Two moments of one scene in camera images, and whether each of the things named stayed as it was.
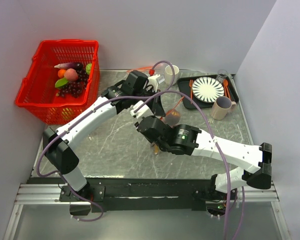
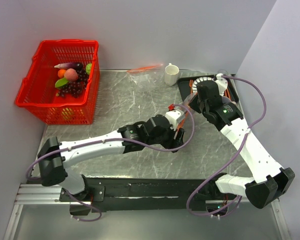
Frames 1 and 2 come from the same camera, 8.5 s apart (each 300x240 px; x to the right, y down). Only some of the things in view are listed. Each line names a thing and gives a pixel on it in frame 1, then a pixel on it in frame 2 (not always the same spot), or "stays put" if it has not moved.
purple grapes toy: (74, 88) stays put
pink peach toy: (71, 74) stays put
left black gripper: (157, 106) -> (172, 142)
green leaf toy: (61, 82) stays put
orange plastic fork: (191, 82) stays put
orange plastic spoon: (225, 83) stays put
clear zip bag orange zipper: (172, 117) -> (186, 103)
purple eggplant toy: (75, 65) stays put
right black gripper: (136, 124) -> (193, 104)
